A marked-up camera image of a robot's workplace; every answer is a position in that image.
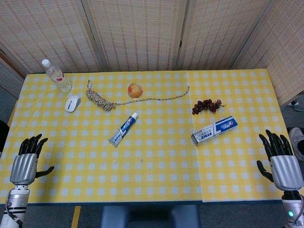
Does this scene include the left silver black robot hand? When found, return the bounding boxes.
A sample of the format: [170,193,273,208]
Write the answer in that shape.
[9,133,55,185]

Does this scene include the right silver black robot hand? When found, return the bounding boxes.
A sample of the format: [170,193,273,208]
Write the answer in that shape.
[256,129,304,192]

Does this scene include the blue white toothpaste box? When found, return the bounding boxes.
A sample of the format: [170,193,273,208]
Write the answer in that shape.
[191,115,239,147]

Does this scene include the blue white toothpaste tube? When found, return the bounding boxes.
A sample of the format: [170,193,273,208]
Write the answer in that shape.
[108,112,139,148]

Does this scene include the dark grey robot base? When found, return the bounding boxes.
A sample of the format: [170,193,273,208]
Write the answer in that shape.
[99,204,201,228]

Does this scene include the grey sneaker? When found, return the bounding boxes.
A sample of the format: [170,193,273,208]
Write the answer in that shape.
[289,127,304,161]

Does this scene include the white computer mouse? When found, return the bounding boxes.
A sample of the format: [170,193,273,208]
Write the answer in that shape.
[65,94,82,113]

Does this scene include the clear plastic water bottle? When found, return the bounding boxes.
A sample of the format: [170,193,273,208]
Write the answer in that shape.
[41,59,72,93]

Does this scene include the dark red grape bunch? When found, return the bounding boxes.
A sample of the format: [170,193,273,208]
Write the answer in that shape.
[191,99,226,115]

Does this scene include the yellow white checked tablecloth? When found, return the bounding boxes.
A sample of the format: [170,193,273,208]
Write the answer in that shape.
[0,68,304,204]

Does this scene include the bamboo folding screen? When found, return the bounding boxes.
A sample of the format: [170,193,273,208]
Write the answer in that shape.
[0,0,304,106]

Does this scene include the braided speckled rope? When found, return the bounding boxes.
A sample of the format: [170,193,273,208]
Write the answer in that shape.
[85,80,190,112]

